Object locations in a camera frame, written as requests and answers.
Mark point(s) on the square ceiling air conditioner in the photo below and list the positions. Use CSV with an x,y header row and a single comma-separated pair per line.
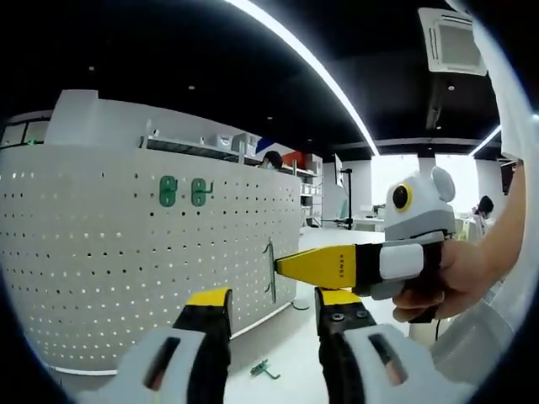
x,y
455,42

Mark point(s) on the long ceiling light strip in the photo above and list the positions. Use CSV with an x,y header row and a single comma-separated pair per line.
x,y
320,67

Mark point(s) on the green hook assembly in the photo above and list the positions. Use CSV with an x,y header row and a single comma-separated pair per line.
x,y
167,191
262,369
271,269
198,192

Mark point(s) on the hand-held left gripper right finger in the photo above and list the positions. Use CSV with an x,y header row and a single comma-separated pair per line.
x,y
341,345

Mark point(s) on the person's right hand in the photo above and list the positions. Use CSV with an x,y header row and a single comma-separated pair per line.
x,y
467,273

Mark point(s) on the short ceiling light strip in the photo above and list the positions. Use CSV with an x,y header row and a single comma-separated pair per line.
x,y
488,139

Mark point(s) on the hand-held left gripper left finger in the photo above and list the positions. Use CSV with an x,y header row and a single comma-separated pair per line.
x,y
210,336

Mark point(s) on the black tripod stand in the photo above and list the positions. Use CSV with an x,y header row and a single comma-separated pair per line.
x,y
348,198

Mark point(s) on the white perforated mounting plate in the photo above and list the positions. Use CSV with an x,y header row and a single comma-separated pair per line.
x,y
105,252

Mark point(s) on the person's white shirt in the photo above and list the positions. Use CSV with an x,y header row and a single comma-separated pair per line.
x,y
513,126

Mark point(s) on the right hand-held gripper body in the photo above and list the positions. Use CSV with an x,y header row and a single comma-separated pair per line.
x,y
425,214

